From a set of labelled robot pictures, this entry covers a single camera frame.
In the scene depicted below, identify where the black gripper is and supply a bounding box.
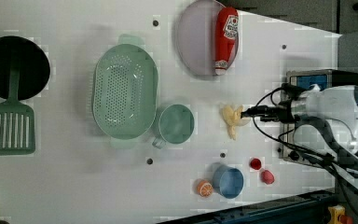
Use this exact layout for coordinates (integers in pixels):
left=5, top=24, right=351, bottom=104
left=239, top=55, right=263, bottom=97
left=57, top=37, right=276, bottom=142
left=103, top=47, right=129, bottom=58
left=241, top=101, right=296, bottom=122

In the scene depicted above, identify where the plush peeled banana toy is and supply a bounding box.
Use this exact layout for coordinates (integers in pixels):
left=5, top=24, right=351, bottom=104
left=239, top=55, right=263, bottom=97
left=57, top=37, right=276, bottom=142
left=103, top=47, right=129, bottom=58
left=222, top=105, right=251, bottom=140

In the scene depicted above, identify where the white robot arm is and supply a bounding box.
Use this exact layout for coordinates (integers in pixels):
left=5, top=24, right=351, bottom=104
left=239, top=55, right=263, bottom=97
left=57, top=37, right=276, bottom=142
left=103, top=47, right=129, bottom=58
left=240, top=83, right=358, bottom=192

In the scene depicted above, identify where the green mug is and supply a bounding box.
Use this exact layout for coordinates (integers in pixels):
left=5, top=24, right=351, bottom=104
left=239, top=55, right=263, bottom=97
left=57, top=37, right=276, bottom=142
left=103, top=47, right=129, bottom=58
left=152, top=104, right=195, bottom=149

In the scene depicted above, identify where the pink plush fruit toy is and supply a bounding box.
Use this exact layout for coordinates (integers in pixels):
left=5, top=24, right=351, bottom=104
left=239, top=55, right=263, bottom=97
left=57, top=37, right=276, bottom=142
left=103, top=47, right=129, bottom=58
left=261, top=170, right=275, bottom=185

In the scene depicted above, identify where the blue cup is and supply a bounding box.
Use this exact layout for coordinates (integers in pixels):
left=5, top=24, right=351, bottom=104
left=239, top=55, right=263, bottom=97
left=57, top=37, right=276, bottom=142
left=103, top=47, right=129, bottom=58
left=212, top=164, right=244, bottom=199

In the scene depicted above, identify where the orange slice toy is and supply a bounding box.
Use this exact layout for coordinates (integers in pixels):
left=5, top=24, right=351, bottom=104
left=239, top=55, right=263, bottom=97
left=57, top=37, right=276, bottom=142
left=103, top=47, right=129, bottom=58
left=197, top=179, right=213, bottom=197

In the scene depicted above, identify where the round grey plate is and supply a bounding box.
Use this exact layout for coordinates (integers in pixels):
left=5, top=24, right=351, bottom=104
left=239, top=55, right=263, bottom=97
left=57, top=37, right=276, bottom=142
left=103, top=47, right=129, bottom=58
left=175, top=0, right=240, bottom=76

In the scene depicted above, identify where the red plush ketchup bottle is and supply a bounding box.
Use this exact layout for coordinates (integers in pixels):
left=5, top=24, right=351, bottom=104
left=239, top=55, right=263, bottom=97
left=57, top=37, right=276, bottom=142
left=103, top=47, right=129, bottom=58
left=214, top=7, right=239, bottom=76

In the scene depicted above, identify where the green colander basket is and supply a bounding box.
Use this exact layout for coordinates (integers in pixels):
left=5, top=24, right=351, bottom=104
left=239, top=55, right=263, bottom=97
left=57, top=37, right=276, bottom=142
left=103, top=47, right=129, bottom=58
left=91, top=34, right=158, bottom=149

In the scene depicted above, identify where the yellow clamp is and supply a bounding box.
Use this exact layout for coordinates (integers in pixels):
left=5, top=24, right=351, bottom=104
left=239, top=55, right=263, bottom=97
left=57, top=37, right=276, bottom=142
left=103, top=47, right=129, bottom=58
left=328, top=205, right=353, bottom=224

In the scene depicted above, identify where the green slotted spatula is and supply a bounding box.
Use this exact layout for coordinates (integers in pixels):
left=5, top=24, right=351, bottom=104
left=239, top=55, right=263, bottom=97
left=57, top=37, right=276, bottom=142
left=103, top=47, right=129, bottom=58
left=0, top=68, right=35, bottom=156

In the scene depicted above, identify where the black round pan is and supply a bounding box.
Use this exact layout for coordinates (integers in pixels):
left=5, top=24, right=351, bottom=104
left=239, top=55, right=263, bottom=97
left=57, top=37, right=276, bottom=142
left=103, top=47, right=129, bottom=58
left=0, top=35, right=50, bottom=101

